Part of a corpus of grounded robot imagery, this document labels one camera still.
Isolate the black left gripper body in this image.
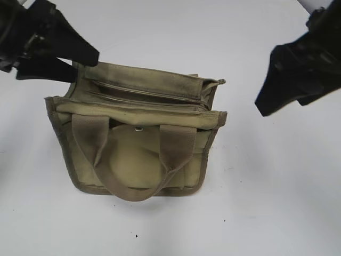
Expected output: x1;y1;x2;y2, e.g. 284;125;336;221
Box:
1;1;57;73

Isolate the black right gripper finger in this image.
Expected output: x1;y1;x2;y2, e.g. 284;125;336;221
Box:
297;79;340;106
255;44;332;117

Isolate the olive yellow canvas bag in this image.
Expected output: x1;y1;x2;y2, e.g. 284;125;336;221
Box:
45;62;227;202

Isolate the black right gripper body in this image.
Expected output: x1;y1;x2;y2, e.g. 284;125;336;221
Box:
289;1;340;64

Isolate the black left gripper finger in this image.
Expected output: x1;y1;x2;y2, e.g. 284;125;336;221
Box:
28;5;99;67
16;58;78;83

